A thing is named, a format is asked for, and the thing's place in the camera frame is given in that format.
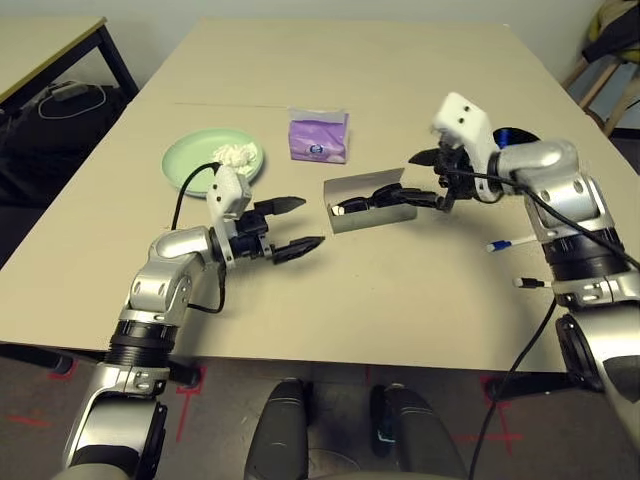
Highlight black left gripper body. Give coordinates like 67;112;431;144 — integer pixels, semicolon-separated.
222;207;279;264

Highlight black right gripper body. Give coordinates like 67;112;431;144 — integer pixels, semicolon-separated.
432;139;496;214

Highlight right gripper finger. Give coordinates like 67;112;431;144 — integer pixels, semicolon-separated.
372;183;449;211
408;147;444;167

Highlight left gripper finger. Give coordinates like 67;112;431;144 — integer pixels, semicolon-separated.
254;196;307;217
272;235;326;264

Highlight grey glasses case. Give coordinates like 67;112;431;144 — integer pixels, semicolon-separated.
322;167;419;235

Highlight white tissue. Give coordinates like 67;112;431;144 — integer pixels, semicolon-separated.
212;142;260;174

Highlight light green plate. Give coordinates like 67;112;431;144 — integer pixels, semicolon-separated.
160;128;267;196

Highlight black pen cup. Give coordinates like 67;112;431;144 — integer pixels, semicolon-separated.
492;127;546;151

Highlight purple tissue pack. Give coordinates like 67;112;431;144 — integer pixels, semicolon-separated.
288;105;351;164

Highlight wooden stool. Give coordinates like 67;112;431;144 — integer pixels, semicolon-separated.
562;54;640;136

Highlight dark grey robot left leg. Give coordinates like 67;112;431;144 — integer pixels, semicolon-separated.
247;378;314;480

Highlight dark grey robot leg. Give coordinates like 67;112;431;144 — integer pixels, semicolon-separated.
369;383;469;480
247;378;314;480

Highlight yellow-green stool cushion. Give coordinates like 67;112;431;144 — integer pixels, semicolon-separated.
585;9;640;64

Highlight dark jacket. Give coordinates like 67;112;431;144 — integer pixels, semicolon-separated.
582;7;640;64

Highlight dark grey robot right leg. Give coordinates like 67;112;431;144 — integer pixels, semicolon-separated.
369;383;469;480

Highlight white power adapter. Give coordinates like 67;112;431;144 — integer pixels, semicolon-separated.
49;82;89;101

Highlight beige side table black legs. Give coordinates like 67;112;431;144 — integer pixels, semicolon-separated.
0;16;140;109

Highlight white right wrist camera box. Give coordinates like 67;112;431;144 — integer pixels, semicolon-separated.
431;92;501;201

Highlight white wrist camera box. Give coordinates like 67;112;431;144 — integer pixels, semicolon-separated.
431;92;501;201
205;164;252;261

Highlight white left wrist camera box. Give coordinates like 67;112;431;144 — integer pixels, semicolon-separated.
205;164;252;261

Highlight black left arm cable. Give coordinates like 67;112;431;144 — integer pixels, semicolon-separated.
171;162;226;315

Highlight white floor cable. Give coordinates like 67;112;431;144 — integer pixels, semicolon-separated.
38;84;107;120

